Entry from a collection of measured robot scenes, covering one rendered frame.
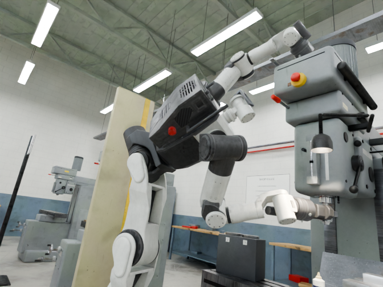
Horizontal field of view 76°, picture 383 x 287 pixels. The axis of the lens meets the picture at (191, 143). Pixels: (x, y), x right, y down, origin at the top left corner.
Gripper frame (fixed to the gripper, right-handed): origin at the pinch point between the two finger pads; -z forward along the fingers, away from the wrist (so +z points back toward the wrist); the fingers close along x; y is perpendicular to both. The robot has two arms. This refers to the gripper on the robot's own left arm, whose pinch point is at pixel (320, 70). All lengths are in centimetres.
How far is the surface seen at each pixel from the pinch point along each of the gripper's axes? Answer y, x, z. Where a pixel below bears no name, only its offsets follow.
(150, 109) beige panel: 1, -166, 52
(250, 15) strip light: 250, -183, 42
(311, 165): -51, 4, -15
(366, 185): -40, 8, -41
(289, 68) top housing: -18.5, 1.7, 15.1
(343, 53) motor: 24.7, 0.6, -7.1
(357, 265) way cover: -60, -10, -74
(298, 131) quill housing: -34.4, -4.2, -7.8
